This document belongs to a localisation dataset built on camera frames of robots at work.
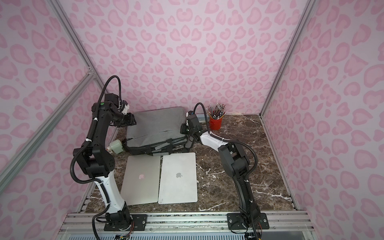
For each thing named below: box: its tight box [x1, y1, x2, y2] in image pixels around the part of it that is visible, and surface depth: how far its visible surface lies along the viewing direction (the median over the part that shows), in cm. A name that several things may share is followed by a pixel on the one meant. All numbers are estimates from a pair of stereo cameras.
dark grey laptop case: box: [122, 107, 189, 156], surface depth 97 cm
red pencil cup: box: [209, 117, 223, 131], surface depth 114 cm
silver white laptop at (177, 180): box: [158, 152, 198, 205], surface depth 89 cm
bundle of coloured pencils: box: [206, 102, 226, 120], surface depth 103 cm
